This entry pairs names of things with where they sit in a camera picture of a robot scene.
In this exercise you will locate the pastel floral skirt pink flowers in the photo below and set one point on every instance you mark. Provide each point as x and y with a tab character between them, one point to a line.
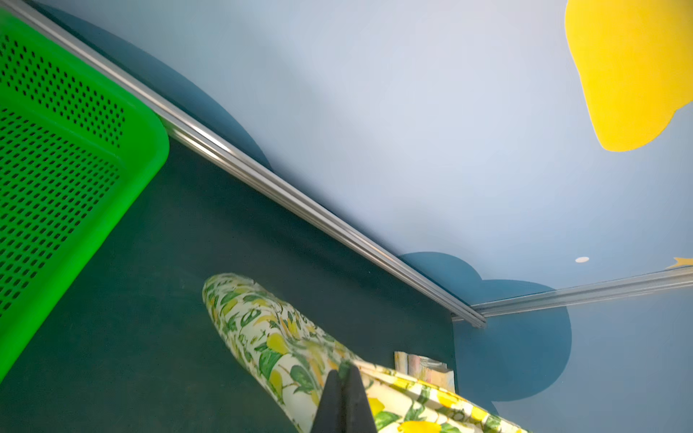
425	369

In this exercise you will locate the green plastic basket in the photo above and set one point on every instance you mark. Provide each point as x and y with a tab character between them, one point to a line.
76	152

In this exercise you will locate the lemon print skirt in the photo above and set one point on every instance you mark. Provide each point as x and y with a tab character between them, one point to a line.
291	358

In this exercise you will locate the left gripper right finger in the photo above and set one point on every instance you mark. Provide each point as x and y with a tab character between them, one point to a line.
358	416

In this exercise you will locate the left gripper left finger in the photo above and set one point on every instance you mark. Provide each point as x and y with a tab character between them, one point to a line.
329	416

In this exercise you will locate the aluminium frame back rail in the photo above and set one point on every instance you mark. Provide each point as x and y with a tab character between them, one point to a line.
212	147

